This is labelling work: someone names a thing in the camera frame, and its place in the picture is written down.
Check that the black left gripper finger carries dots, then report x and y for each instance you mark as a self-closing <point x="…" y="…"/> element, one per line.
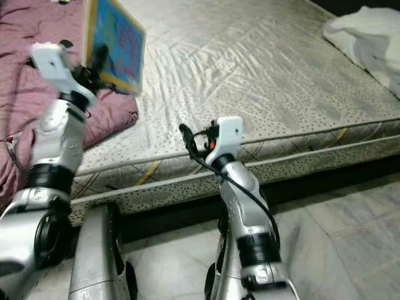
<point x="66" y="43"/>
<point x="100" y="57"/>

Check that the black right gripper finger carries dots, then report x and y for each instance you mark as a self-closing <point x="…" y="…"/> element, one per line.
<point x="188" y="136"/>
<point x="207" y="125"/>

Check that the colourful yellow-edged children's book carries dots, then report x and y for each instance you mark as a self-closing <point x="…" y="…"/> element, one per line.
<point x="119" y="31"/>

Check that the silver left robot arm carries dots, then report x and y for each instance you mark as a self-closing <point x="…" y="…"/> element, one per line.
<point x="59" y="137"/>

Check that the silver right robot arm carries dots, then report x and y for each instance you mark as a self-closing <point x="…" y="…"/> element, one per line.
<point x="244" y="212"/>

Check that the mauve cartoon print blanket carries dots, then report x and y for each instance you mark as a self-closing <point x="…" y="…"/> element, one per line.
<point x="19" y="37"/>

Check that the white quilted dotted mattress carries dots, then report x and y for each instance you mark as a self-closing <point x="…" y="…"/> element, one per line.
<point x="237" y="75"/>

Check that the dotted fabric bed base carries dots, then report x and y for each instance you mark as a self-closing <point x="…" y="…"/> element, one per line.
<point x="319" y="156"/>

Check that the grey right robot leg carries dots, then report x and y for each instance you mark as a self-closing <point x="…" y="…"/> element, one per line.
<point x="225" y="269"/>

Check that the grey robot leg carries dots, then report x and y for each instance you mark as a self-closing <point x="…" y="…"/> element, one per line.
<point x="100" y="262"/>
<point x="225" y="269"/>

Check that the grey left robot leg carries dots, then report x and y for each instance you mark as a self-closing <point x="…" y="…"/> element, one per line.
<point x="100" y="262"/>

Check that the black tufted headboard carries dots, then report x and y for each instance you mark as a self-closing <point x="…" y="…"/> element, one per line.
<point x="337" y="5"/>

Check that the white pillow with green tree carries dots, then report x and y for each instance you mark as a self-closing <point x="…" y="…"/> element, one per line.
<point x="369" y="44"/>

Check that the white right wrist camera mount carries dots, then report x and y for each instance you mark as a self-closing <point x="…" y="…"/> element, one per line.
<point x="228" y="134"/>

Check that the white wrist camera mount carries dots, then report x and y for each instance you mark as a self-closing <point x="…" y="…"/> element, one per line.
<point x="53" y="65"/>
<point x="228" y="134"/>

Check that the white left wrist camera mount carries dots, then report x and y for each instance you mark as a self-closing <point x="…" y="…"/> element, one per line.
<point x="53" y="65"/>

